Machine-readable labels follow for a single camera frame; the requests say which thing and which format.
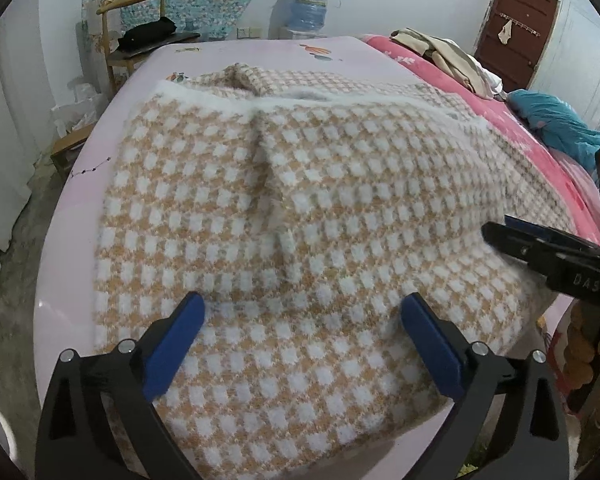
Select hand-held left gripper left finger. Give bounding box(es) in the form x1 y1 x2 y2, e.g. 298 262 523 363
34 291 206 480

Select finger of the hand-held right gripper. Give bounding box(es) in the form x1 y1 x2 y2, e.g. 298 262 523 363
502 215 600 254
481 221 600 273

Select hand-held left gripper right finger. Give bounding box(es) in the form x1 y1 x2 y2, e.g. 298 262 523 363
400 291 573 480

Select beige white checkered coat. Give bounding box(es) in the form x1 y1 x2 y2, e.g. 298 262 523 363
92 62 593 468

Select beige clothes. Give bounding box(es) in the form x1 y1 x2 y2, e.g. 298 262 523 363
391 27 486 93

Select person's right hand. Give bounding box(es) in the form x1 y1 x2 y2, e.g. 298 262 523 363
562 302 600 411

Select teal cloth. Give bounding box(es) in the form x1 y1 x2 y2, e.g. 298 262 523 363
507 89 600 171

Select white cloth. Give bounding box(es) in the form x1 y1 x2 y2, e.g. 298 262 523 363
467 55 506 101

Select brown wooden door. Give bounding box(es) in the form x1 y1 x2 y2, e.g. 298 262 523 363
474 0 561 93

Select pink patterned blanket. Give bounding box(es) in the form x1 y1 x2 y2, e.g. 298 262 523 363
362 34 600 241

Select small wooden stool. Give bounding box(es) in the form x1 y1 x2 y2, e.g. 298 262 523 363
50 122 98 181

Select white plastic bag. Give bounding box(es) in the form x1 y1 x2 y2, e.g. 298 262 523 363
50 80 108 138

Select white curtain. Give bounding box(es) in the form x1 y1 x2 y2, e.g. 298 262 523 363
0 10 56 261

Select white water dispenser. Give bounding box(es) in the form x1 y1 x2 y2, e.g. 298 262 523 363
280 27 328 41

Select black bag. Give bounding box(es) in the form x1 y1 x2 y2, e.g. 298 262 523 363
117 16 177 51

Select blue water bottle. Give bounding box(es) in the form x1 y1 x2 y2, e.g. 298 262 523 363
291 0 331 32

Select wooden chair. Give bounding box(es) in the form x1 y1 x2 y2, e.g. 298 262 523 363
96 0 201 91

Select door hook rail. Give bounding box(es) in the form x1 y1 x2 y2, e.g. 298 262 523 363
499 11 541 38

